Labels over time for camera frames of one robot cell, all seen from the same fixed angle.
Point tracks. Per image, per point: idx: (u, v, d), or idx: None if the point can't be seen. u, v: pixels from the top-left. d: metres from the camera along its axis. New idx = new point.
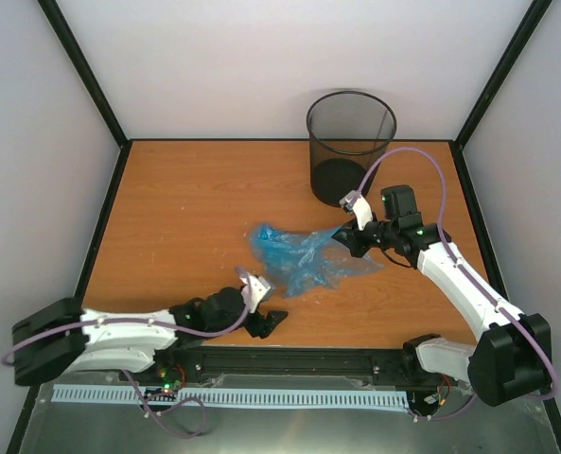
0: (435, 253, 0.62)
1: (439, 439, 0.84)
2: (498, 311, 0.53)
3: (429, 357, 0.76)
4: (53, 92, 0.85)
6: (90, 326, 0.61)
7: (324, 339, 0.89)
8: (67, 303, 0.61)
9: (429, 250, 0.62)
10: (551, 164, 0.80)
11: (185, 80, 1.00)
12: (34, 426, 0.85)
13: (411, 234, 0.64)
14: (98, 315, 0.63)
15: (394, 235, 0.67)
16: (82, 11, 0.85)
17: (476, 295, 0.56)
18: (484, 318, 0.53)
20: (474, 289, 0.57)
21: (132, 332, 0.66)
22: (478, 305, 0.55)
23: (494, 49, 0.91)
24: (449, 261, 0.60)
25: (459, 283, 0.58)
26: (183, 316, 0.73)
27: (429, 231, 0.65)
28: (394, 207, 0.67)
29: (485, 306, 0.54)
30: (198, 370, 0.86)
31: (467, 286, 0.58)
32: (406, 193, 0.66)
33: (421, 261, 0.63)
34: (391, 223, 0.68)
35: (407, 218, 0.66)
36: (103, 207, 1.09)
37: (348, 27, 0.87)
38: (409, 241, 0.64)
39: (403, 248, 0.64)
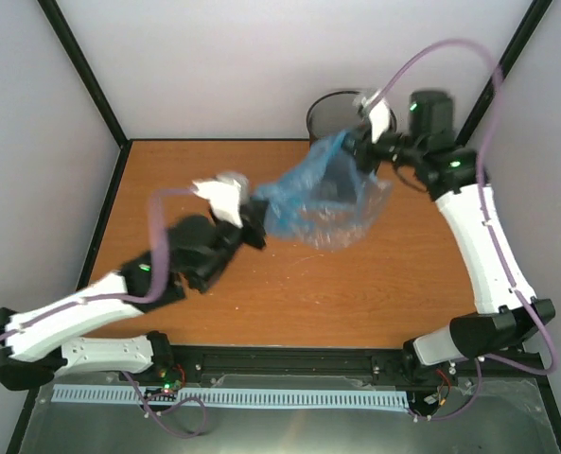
0: (464, 205, 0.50)
1: (440, 439, 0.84)
2: (512, 291, 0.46)
3: (427, 350, 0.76)
4: (53, 92, 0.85)
6: (13, 337, 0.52)
7: (324, 339, 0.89)
8: (3, 313, 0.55)
9: (459, 194, 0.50)
10: (550, 164, 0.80)
11: (186, 79, 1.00)
12: (34, 426, 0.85)
13: (441, 160, 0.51)
14: (22, 320, 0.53)
15: (419, 159, 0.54)
16: (82, 10, 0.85)
17: (493, 268, 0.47)
18: (496, 297, 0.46)
20: (495, 260, 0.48)
21: (66, 324, 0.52)
22: (495, 279, 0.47)
23: (494, 48, 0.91)
24: (478, 218, 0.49)
25: (479, 243, 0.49)
26: (135, 271, 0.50)
27: (466, 161, 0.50)
28: (426, 122, 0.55)
29: (500, 283, 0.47)
30: (198, 370, 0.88)
31: (488, 251, 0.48)
32: (444, 105, 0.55)
33: (444, 200, 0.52)
34: (416, 140, 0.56)
35: (438, 137, 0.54)
36: (103, 207, 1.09)
37: (348, 27, 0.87)
38: (436, 169, 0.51)
39: (428, 176, 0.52)
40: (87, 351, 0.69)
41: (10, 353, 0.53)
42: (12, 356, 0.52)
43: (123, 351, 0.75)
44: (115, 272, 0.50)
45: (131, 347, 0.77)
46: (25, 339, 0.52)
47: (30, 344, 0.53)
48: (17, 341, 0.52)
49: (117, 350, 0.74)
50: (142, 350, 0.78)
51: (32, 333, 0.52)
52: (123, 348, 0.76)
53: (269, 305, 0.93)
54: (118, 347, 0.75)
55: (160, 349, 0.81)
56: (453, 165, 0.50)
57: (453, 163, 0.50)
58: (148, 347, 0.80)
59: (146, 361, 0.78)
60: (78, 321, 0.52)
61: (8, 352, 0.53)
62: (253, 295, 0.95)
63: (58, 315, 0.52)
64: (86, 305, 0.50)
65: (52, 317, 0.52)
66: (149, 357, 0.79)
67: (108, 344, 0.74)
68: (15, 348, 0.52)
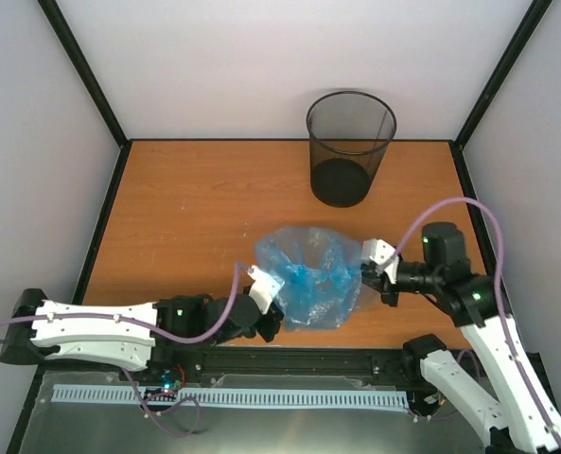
0: (492, 336, 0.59)
1: (440, 439, 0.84)
2: (549, 431, 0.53)
3: (435, 376, 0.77)
4: (53, 92, 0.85)
6: (42, 322, 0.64)
7: (324, 338, 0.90)
8: (30, 294, 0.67)
9: (484, 327, 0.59)
10: (550, 165, 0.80)
11: (185, 79, 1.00)
12: (34, 427, 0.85)
13: (463, 292, 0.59)
14: (54, 309, 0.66)
15: (439, 288, 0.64)
16: (83, 12, 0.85)
17: (528, 404, 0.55)
18: (534, 435, 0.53)
20: (527, 393, 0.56)
21: (96, 328, 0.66)
22: (529, 417, 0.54)
23: (495, 48, 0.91)
24: (505, 353, 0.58)
25: (512, 380, 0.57)
26: (169, 311, 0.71)
27: (484, 290, 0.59)
28: (442, 253, 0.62)
29: (536, 421, 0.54)
30: (198, 371, 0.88)
31: (521, 388, 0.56)
32: (455, 237, 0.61)
33: (469, 331, 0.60)
34: (434, 270, 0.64)
35: (451, 271, 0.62)
36: (103, 207, 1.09)
37: (348, 27, 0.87)
38: (458, 300, 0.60)
39: (452, 306, 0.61)
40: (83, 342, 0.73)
41: (33, 335, 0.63)
42: (33, 338, 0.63)
43: (119, 350, 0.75)
44: (151, 306, 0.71)
45: (129, 347, 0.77)
46: (53, 327, 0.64)
47: (50, 334, 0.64)
48: (43, 328, 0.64)
49: (114, 348, 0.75)
50: (139, 353, 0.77)
51: (61, 326, 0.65)
52: (121, 347, 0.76)
53: None
54: (116, 345, 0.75)
55: (160, 355, 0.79)
56: (474, 296, 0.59)
57: (474, 293, 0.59)
58: (148, 350, 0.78)
59: (139, 365, 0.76)
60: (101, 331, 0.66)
61: (32, 334, 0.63)
62: None
63: (92, 321, 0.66)
64: (118, 323, 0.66)
65: (83, 321, 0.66)
66: (146, 359, 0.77)
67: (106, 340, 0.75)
68: (40, 334, 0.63)
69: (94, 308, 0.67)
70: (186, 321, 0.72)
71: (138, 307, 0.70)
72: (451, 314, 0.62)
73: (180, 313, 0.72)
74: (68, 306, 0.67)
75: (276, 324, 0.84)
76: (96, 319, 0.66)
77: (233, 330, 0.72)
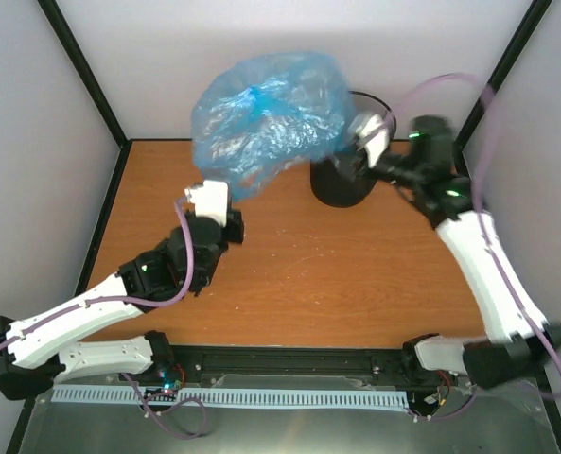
0: (466, 230, 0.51)
1: (440, 439, 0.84)
2: (521, 316, 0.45)
3: (429, 357, 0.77)
4: (53, 92, 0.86)
6: (15, 343, 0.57)
7: (324, 338, 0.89)
8: None
9: (460, 220, 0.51)
10: (550, 165, 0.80)
11: (186, 78, 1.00)
12: (34, 426, 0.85)
13: (439, 191, 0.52)
14: (23, 326, 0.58)
15: (418, 188, 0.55)
16: (83, 12, 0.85)
17: (500, 292, 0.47)
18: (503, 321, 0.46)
20: (500, 284, 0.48)
21: (76, 324, 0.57)
22: (499, 305, 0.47)
23: (495, 48, 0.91)
24: (480, 244, 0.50)
25: (482, 268, 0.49)
26: (136, 270, 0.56)
27: (464, 191, 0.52)
28: (427, 154, 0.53)
29: (506, 307, 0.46)
30: (198, 370, 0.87)
31: (493, 274, 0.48)
32: (447, 135, 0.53)
33: (446, 229, 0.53)
34: (416, 168, 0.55)
35: (436, 170, 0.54)
36: (103, 208, 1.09)
37: (348, 26, 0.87)
38: (434, 200, 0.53)
39: (429, 207, 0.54)
40: (86, 355, 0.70)
41: (13, 358, 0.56)
42: (14, 361, 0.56)
43: (121, 353, 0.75)
44: (115, 276, 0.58)
45: (130, 348, 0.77)
46: (27, 343, 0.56)
47: (29, 350, 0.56)
48: (19, 349, 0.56)
49: (116, 352, 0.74)
50: (141, 350, 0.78)
51: (35, 338, 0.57)
52: (122, 350, 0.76)
53: (268, 305, 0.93)
54: (117, 349, 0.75)
55: (159, 347, 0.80)
56: (451, 195, 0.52)
57: (450, 192, 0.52)
58: (147, 346, 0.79)
59: (147, 361, 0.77)
60: (81, 323, 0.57)
61: (11, 358, 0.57)
62: (253, 295, 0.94)
63: (62, 321, 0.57)
64: (90, 309, 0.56)
65: (55, 323, 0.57)
66: (149, 356, 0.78)
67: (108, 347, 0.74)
68: (18, 356, 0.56)
69: (62, 304, 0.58)
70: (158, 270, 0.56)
71: (103, 284, 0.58)
72: (429, 218, 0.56)
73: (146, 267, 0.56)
74: (36, 317, 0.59)
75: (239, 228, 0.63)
76: (65, 315, 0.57)
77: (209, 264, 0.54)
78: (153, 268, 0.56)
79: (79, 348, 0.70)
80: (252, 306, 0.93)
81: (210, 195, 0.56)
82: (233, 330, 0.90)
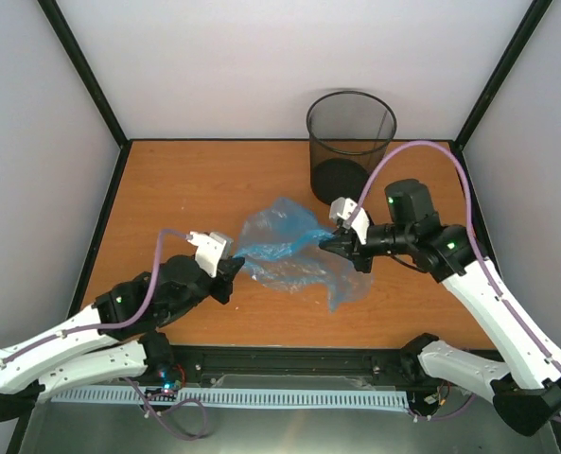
0: (474, 282, 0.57)
1: (439, 439, 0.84)
2: (549, 362, 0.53)
3: (434, 364, 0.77)
4: (54, 93, 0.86)
6: None
7: (324, 338, 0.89)
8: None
9: (466, 273, 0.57)
10: (550, 166, 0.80)
11: (186, 79, 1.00)
12: (34, 426, 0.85)
13: (438, 244, 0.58)
14: (3, 356, 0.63)
15: (413, 247, 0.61)
16: (83, 12, 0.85)
17: (524, 341, 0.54)
18: (535, 370, 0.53)
20: (521, 333, 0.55)
21: (50, 354, 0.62)
22: (528, 354, 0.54)
23: (495, 48, 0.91)
24: (492, 294, 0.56)
25: (504, 321, 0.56)
26: (111, 303, 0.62)
27: (458, 238, 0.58)
28: (411, 214, 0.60)
29: (534, 356, 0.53)
30: (198, 371, 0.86)
31: (515, 326, 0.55)
32: (421, 193, 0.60)
33: (451, 281, 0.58)
34: (406, 230, 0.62)
35: (424, 226, 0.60)
36: (103, 208, 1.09)
37: (348, 26, 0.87)
38: (436, 253, 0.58)
39: (430, 261, 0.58)
40: (67, 371, 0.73)
41: None
42: None
43: (110, 362, 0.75)
44: (91, 307, 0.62)
45: (120, 355, 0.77)
46: (8, 372, 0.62)
47: (8, 377, 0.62)
48: None
49: (103, 362, 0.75)
50: (131, 356, 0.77)
51: (13, 367, 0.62)
52: (111, 358, 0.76)
53: (268, 305, 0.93)
54: (105, 358, 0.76)
55: (155, 349, 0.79)
56: (449, 247, 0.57)
57: (449, 244, 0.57)
58: (139, 351, 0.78)
59: (140, 364, 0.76)
60: (56, 352, 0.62)
61: None
62: (253, 295, 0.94)
63: (41, 350, 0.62)
64: (65, 338, 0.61)
65: (33, 351, 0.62)
66: (141, 359, 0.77)
67: (93, 359, 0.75)
68: None
69: (38, 334, 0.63)
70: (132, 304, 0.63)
71: (79, 314, 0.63)
72: (429, 270, 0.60)
73: (120, 299, 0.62)
74: (16, 345, 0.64)
75: (230, 285, 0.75)
76: (41, 346, 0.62)
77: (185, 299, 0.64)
78: (131, 297, 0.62)
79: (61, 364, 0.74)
80: (252, 306, 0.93)
81: (206, 244, 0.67)
82: (233, 330, 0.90)
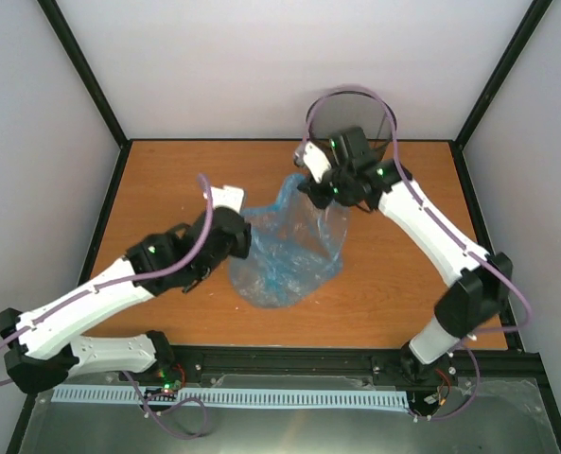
0: (398, 200, 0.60)
1: (440, 439, 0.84)
2: (466, 254, 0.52)
3: (422, 347, 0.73)
4: (54, 92, 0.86)
6: (26, 334, 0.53)
7: (324, 338, 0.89)
8: (11, 313, 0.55)
9: (392, 193, 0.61)
10: (550, 166, 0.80)
11: (186, 79, 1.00)
12: (34, 425, 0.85)
13: (369, 173, 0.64)
14: (32, 317, 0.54)
15: (351, 178, 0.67)
16: (83, 13, 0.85)
17: (444, 240, 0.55)
18: (455, 263, 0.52)
20: (439, 232, 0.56)
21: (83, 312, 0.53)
22: (446, 250, 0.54)
23: (495, 48, 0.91)
24: (414, 205, 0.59)
25: (425, 226, 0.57)
26: (144, 254, 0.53)
27: (389, 169, 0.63)
28: (348, 150, 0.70)
29: (453, 251, 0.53)
30: (198, 371, 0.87)
31: (433, 228, 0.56)
32: (355, 134, 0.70)
33: (383, 204, 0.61)
34: (346, 167, 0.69)
35: (359, 161, 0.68)
36: (103, 207, 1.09)
37: (347, 27, 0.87)
38: (369, 183, 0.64)
39: (363, 189, 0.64)
40: (96, 348, 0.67)
41: (25, 350, 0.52)
42: (26, 353, 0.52)
43: (127, 349, 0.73)
44: (123, 260, 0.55)
45: (133, 344, 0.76)
46: (40, 334, 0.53)
47: (42, 340, 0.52)
48: (29, 339, 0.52)
49: (123, 347, 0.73)
50: (145, 346, 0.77)
51: (45, 328, 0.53)
52: (128, 345, 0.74)
53: (269, 305, 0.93)
54: (123, 344, 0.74)
55: (159, 344, 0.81)
56: (379, 173, 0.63)
57: (379, 172, 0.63)
58: (149, 344, 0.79)
59: (151, 356, 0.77)
60: (90, 309, 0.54)
61: (23, 349, 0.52)
62: (254, 295, 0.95)
63: (73, 307, 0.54)
64: (100, 293, 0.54)
65: (65, 310, 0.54)
66: (152, 353, 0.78)
67: (113, 343, 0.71)
68: (30, 345, 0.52)
69: (67, 292, 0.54)
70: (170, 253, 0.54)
71: (110, 268, 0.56)
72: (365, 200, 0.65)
73: (153, 250, 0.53)
74: (43, 306, 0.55)
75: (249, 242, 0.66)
76: (73, 304, 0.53)
77: (222, 252, 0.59)
78: (166, 249, 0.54)
79: (88, 341, 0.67)
80: (252, 306, 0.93)
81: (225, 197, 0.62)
82: (233, 330, 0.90)
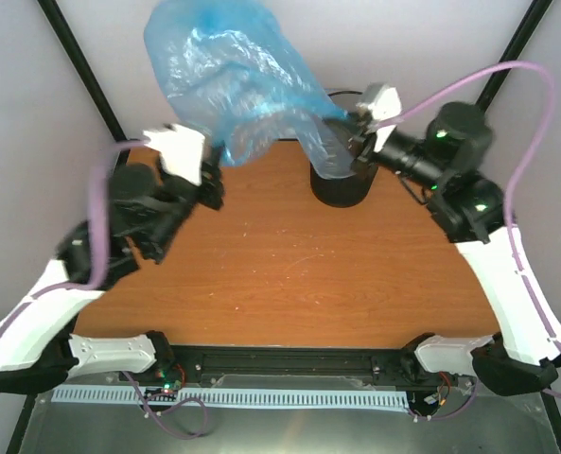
0: (495, 253, 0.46)
1: (440, 439, 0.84)
2: (550, 340, 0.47)
3: (430, 357, 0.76)
4: (53, 91, 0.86)
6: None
7: (324, 339, 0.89)
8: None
9: (488, 241, 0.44)
10: (552, 165, 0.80)
11: None
12: (34, 426, 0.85)
13: (464, 205, 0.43)
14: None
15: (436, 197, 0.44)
16: (83, 13, 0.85)
17: (532, 319, 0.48)
18: (534, 346, 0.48)
20: (530, 306, 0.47)
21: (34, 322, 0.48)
22: (534, 331, 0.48)
23: (494, 48, 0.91)
24: (512, 267, 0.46)
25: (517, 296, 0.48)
26: (71, 250, 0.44)
27: (491, 201, 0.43)
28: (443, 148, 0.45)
29: (538, 332, 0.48)
30: (198, 371, 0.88)
31: (525, 300, 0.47)
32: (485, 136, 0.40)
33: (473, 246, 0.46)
34: (437, 172, 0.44)
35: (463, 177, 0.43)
36: None
37: (347, 27, 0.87)
38: (457, 213, 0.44)
39: (449, 222, 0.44)
40: (96, 349, 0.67)
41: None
42: None
43: (128, 349, 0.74)
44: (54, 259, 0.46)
45: (133, 345, 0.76)
46: (3, 349, 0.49)
47: (7, 355, 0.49)
48: None
49: (123, 348, 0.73)
50: (145, 347, 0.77)
51: (7, 343, 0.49)
52: (129, 346, 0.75)
53: (269, 305, 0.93)
54: (124, 344, 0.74)
55: (159, 345, 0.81)
56: (478, 208, 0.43)
57: (479, 207, 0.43)
58: (148, 345, 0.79)
59: (151, 356, 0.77)
60: (45, 315, 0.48)
61: None
62: (253, 295, 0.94)
63: (21, 320, 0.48)
64: (40, 301, 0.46)
65: (16, 323, 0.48)
66: (152, 353, 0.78)
67: (113, 343, 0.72)
68: None
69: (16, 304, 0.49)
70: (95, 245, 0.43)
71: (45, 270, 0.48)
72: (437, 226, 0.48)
73: (78, 243, 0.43)
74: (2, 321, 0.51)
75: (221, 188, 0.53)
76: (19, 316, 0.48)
77: (151, 222, 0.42)
78: (91, 240, 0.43)
79: (88, 341, 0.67)
80: (252, 306, 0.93)
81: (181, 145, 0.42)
82: (232, 330, 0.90)
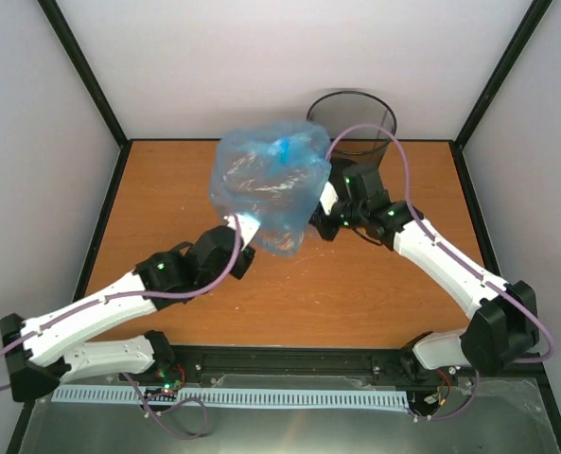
0: (413, 236, 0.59)
1: (440, 439, 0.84)
2: (484, 285, 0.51)
3: (427, 354, 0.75)
4: (54, 92, 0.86)
6: (30, 340, 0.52)
7: (324, 338, 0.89)
8: (11, 318, 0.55)
9: (404, 231, 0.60)
10: (551, 165, 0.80)
11: (186, 79, 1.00)
12: (34, 425, 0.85)
13: (381, 215, 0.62)
14: (38, 323, 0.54)
15: (364, 218, 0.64)
16: (83, 14, 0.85)
17: (460, 272, 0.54)
18: (473, 294, 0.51)
20: (455, 265, 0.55)
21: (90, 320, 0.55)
22: (464, 281, 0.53)
23: (495, 48, 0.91)
24: (428, 242, 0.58)
25: (441, 260, 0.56)
26: (151, 270, 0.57)
27: (401, 210, 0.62)
28: (361, 188, 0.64)
29: (471, 282, 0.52)
30: (198, 370, 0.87)
31: (447, 261, 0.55)
32: (371, 173, 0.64)
33: (397, 243, 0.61)
34: (359, 206, 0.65)
35: (373, 200, 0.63)
36: (104, 208, 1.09)
37: (347, 28, 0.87)
38: (380, 223, 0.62)
39: (376, 232, 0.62)
40: (90, 355, 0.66)
41: (29, 356, 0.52)
42: (31, 358, 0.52)
43: (124, 352, 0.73)
44: (132, 274, 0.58)
45: (131, 347, 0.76)
46: (46, 340, 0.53)
47: (48, 345, 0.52)
48: (35, 345, 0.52)
49: (118, 351, 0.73)
50: (142, 349, 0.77)
51: (56, 333, 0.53)
52: (125, 348, 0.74)
53: (269, 305, 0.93)
54: (120, 347, 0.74)
55: (160, 345, 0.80)
56: (390, 215, 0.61)
57: (391, 213, 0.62)
58: (145, 345, 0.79)
59: (149, 357, 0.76)
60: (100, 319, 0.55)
61: (26, 355, 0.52)
62: (253, 295, 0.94)
63: (80, 316, 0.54)
64: (108, 305, 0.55)
65: (74, 317, 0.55)
66: (150, 354, 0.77)
67: (108, 347, 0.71)
68: (36, 350, 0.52)
69: (78, 301, 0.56)
70: (173, 270, 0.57)
71: (119, 281, 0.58)
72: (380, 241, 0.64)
73: (161, 267, 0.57)
74: (50, 314, 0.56)
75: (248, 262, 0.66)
76: (82, 310, 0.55)
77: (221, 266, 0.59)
78: (170, 266, 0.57)
79: (82, 347, 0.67)
80: (252, 306, 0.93)
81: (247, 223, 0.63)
82: (232, 330, 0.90)
